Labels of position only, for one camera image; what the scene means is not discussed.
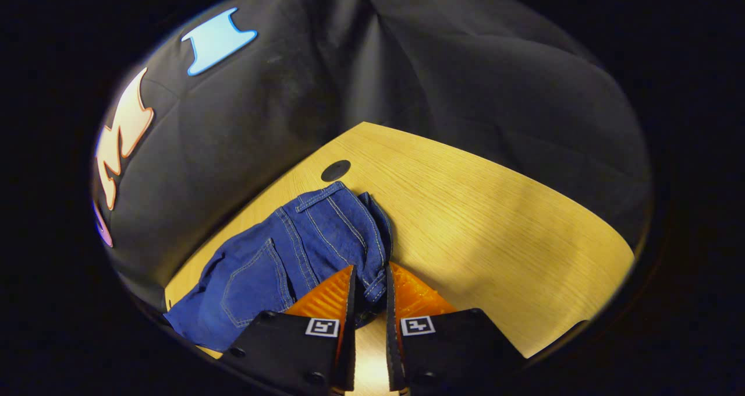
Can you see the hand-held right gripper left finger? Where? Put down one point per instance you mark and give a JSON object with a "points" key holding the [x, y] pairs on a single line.
{"points": [[351, 338]]}

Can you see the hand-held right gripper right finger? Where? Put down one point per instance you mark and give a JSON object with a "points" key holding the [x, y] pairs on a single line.
{"points": [[391, 338]]}

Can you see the blue denim jeans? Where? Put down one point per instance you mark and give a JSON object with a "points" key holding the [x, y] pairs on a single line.
{"points": [[279, 262]]}

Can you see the black backdrop cloth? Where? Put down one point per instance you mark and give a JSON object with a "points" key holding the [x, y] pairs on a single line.
{"points": [[465, 64]]}

